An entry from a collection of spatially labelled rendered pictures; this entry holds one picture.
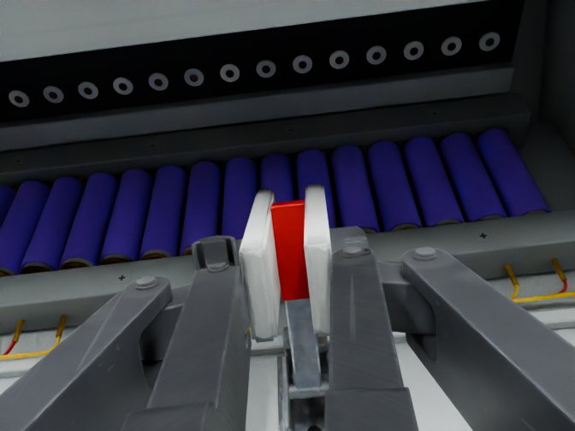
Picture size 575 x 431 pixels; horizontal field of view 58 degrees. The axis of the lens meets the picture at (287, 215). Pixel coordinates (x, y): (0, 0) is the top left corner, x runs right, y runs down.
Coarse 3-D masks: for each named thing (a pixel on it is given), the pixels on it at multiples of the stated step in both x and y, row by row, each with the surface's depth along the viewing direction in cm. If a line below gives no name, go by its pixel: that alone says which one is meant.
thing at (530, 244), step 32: (448, 224) 24; (480, 224) 24; (512, 224) 23; (544, 224) 23; (192, 256) 24; (384, 256) 23; (480, 256) 23; (512, 256) 23; (544, 256) 23; (0, 288) 24; (32, 288) 24; (64, 288) 24; (96, 288) 24; (0, 320) 24; (32, 320) 24; (64, 320) 24; (32, 352) 23
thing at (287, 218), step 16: (272, 208) 18; (288, 208) 18; (304, 208) 18; (288, 224) 18; (304, 224) 18; (288, 240) 18; (288, 256) 18; (304, 256) 18; (288, 272) 18; (304, 272) 18; (288, 288) 18; (304, 288) 18; (288, 304) 19; (304, 304) 19; (288, 320) 19; (304, 320) 19; (304, 336) 19; (304, 352) 19; (304, 368) 19; (304, 384) 19; (320, 384) 19
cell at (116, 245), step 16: (128, 176) 29; (144, 176) 30; (128, 192) 28; (144, 192) 29; (128, 208) 28; (144, 208) 28; (112, 224) 27; (128, 224) 27; (144, 224) 28; (112, 240) 26; (128, 240) 26; (112, 256) 26; (128, 256) 26
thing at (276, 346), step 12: (540, 312) 22; (552, 312) 22; (564, 312) 22; (552, 324) 22; (564, 324) 22; (396, 336) 22; (252, 348) 22; (264, 348) 22; (276, 348) 22; (12, 360) 23; (24, 360) 23; (36, 360) 23; (0, 372) 23; (12, 372) 23; (24, 372) 23
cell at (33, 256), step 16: (64, 192) 29; (80, 192) 30; (48, 208) 28; (64, 208) 28; (48, 224) 27; (64, 224) 28; (32, 240) 27; (48, 240) 27; (64, 240) 28; (32, 256) 26; (48, 256) 26
